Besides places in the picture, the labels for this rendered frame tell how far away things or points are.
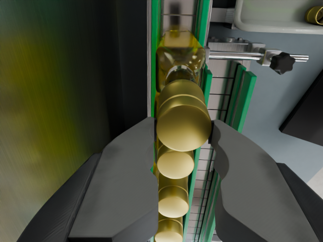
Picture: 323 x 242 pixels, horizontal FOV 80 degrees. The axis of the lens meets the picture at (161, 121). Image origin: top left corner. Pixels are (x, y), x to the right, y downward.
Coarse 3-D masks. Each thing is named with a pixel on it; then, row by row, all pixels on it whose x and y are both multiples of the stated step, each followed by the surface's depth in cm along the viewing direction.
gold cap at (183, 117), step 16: (176, 80) 14; (160, 96) 15; (176, 96) 12; (192, 96) 12; (160, 112) 12; (176, 112) 11; (192, 112) 11; (208, 112) 12; (160, 128) 12; (176, 128) 12; (192, 128) 12; (208, 128) 11; (176, 144) 12; (192, 144) 12
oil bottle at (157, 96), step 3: (156, 93) 25; (156, 96) 24; (159, 96) 24; (156, 99) 24; (156, 102) 24; (156, 105) 24; (156, 108) 23; (156, 111) 23; (156, 114) 24; (156, 117) 24
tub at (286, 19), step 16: (240, 0) 38; (256, 0) 43; (272, 0) 43; (288, 0) 43; (304, 0) 43; (320, 0) 43; (240, 16) 45; (256, 16) 45; (272, 16) 45; (288, 16) 45; (304, 16) 44; (272, 32) 40; (288, 32) 40; (304, 32) 40; (320, 32) 40
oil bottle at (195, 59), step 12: (168, 36) 29; (180, 36) 30; (192, 36) 30; (168, 48) 21; (180, 48) 21; (192, 48) 21; (156, 60) 21; (168, 60) 20; (180, 60) 20; (192, 60) 20; (204, 60) 20; (156, 72) 22; (156, 84) 22
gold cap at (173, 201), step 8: (160, 176) 23; (160, 184) 22; (168, 184) 21; (176, 184) 21; (184, 184) 21; (160, 192) 21; (168, 192) 20; (176, 192) 20; (184, 192) 20; (160, 200) 20; (168, 200) 20; (176, 200) 19; (184, 200) 19; (160, 208) 20; (168, 208) 20; (176, 208) 20; (184, 208) 20; (168, 216) 21; (176, 216) 21
